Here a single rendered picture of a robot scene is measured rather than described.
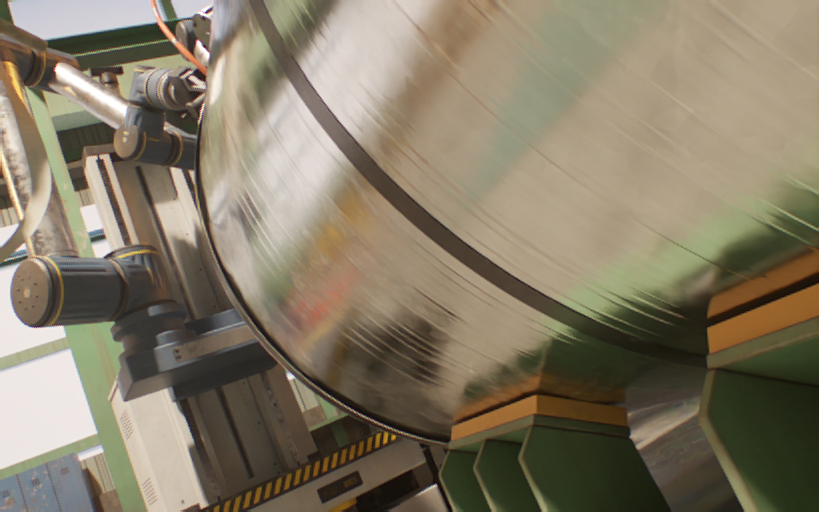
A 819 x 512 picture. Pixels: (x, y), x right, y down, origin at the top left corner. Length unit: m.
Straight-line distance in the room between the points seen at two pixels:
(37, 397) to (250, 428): 9.20
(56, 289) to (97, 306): 0.15
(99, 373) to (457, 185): 3.92
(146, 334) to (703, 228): 1.85
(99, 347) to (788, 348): 4.12
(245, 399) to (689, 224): 2.20
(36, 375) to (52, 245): 9.59
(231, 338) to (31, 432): 9.48
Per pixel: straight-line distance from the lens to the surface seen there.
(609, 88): 0.45
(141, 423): 2.56
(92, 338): 4.45
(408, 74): 0.54
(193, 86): 1.77
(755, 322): 0.61
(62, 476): 10.69
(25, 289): 2.10
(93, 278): 2.10
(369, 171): 0.66
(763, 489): 0.64
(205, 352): 2.14
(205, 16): 1.71
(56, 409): 11.55
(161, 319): 2.19
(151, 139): 1.99
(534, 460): 0.89
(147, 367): 2.10
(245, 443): 2.54
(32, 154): 1.66
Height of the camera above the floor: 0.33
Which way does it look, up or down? 13 degrees up
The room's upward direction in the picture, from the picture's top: 25 degrees counter-clockwise
